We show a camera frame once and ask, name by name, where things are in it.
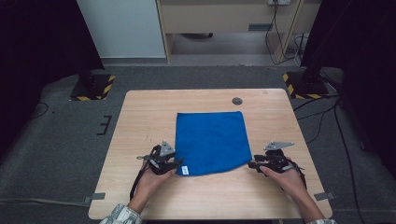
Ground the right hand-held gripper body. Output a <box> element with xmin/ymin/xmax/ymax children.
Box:
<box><xmin>262</xmin><ymin>141</ymin><xmax>295</xmax><ymax>175</ymax></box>

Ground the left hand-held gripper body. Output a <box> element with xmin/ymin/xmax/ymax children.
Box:
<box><xmin>135</xmin><ymin>140</ymin><xmax>177</xmax><ymax>176</ymax></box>

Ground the blue cloth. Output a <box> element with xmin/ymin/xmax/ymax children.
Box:
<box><xmin>174</xmin><ymin>110</ymin><xmax>253</xmax><ymax>177</ymax></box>

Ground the person's left hand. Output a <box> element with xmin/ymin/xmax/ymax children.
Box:
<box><xmin>134</xmin><ymin>166</ymin><xmax>177</xmax><ymax>205</ymax></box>

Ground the person's right hand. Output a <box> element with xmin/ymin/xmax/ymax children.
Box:
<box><xmin>259</xmin><ymin>164</ymin><xmax>308</xmax><ymax>201</ymax></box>

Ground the grey tape piece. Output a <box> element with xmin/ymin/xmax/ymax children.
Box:
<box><xmin>82</xmin><ymin>192</ymin><xmax>106</xmax><ymax>205</ymax></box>
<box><xmin>313</xmin><ymin>191</ymin><xmax>337</xmax><ymax>202</ymax></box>

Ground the black stand with striped base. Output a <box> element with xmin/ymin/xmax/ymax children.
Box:
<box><xmin>282</xmin><ymin>40</ymin><xmax>331</xmax><ymax>101</ymax></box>
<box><xmin>69</xmin><ymin>59</ymin><xmax>117</xmax><ymax>102</ymax></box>

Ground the white partition panel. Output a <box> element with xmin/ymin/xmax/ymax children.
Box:
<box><xmin>76</xmin><ymin>0</ymin><xmax>166</xmax><ymax>59</ymax></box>

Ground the dark curtain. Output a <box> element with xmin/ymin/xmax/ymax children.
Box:
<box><xmin>300</xmin><ymin>0</ymin><xmax>396</xmax><ymax>171</ymax></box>
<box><xmin>0</xmin><ymin>0</ymin><xmax>106</xmax><ymax>157</ymax></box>

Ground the light wooden desk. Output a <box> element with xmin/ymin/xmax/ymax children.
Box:
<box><xmin>155</xmin><ymin>0</ymin><xmax>323</xmax><ymax>64</ymax></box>

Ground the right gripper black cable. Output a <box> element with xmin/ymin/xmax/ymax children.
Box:
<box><xmin>290</xmin><ymin>158</ymin><xmax>308</xmax><ymax>190</ymax></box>

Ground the long black floor cable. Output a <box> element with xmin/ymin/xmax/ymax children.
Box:
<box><xmin>333</xmin><ymin>99</ymin><xmax>364</xmax><ymax>224</ymax></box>

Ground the black hanging cable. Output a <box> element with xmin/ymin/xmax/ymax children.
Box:
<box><xmin>264</xmin><ymin>0</ymin><xmax>302</xmax><ymax>66</ymax></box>

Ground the looped black floor cable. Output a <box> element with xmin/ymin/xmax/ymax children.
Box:
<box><xmin>30</xmin><ymin>102</ymin><xmax>50</xmax><ymax>119</ymax></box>

